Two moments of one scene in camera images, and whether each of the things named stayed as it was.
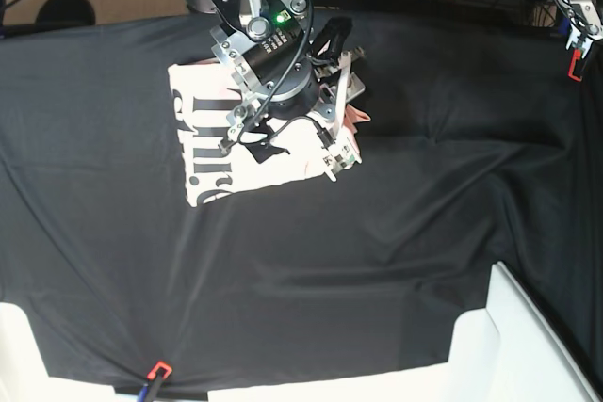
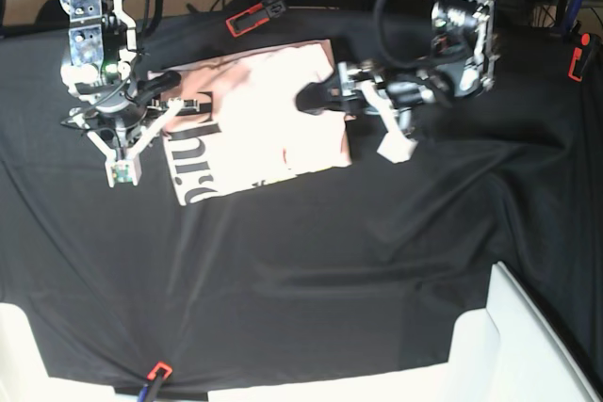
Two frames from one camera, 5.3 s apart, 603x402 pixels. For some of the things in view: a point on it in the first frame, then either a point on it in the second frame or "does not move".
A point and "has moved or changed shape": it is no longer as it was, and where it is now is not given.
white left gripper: (343, 152) → (122, 172)
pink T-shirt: (204, 99) has moved or changed shape
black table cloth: (480, 151) does not move
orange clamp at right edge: (575, 56) does not move
